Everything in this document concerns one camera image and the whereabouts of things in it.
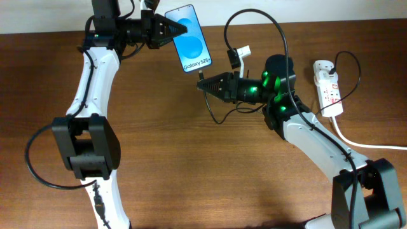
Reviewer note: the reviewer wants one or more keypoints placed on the blue Samsung Galaxy smartphone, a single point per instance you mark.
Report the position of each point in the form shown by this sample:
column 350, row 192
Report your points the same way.
column 191, row 46

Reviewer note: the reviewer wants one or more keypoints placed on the white power strip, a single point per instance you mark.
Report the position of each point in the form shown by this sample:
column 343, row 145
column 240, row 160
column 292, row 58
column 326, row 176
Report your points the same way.
column 328, row 94

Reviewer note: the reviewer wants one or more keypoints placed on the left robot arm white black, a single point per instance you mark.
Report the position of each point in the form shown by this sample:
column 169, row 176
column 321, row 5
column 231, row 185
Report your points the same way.
column 86, row 141

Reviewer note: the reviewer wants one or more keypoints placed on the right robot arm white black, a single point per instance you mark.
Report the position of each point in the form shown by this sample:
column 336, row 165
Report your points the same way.
column 366, row 193

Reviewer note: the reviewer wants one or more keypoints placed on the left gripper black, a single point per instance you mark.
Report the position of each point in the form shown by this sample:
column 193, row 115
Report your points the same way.
column 152, row 28

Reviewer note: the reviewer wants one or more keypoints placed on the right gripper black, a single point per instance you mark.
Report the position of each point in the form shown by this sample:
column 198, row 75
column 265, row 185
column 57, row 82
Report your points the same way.
column 229, row 88

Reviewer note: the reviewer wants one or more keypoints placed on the white charger adapter plug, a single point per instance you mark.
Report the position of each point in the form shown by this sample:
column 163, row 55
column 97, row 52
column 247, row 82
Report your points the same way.
column 323, row 69

